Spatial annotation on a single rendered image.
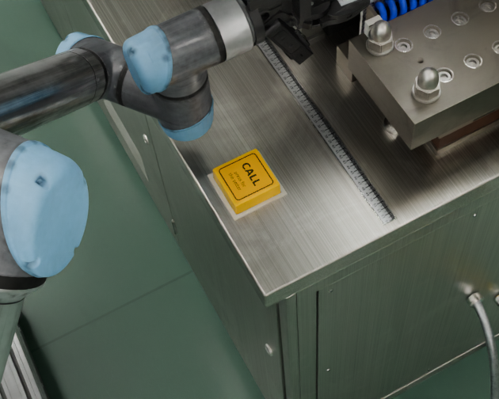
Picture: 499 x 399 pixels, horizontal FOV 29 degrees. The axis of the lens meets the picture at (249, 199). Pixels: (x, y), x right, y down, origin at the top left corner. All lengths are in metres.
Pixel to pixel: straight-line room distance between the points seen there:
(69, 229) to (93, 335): 1.32
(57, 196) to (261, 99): 0.56
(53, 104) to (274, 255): 0.35
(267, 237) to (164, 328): 0.97
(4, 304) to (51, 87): 0.32
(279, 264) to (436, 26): 0.38
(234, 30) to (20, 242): 0.43
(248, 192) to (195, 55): 0.22
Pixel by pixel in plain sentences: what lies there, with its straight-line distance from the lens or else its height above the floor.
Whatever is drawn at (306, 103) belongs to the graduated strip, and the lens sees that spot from 1.39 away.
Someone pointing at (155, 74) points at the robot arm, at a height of 1.13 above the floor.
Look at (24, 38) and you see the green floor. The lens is 2.76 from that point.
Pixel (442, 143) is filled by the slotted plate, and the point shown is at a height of 0.92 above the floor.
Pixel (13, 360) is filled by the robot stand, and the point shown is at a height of 0.21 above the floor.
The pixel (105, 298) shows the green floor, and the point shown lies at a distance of 2.27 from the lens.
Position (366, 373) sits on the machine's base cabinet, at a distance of 1.78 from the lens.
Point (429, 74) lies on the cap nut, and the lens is 1.21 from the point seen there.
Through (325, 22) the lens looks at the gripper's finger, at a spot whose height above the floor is 1.09.
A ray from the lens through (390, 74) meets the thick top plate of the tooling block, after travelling 1.26.
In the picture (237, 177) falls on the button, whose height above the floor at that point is 0.92.
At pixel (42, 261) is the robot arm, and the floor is 1.25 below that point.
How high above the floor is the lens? 2.02
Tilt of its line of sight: 60 degrees down
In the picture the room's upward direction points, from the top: 7 degrees counter-clockwise
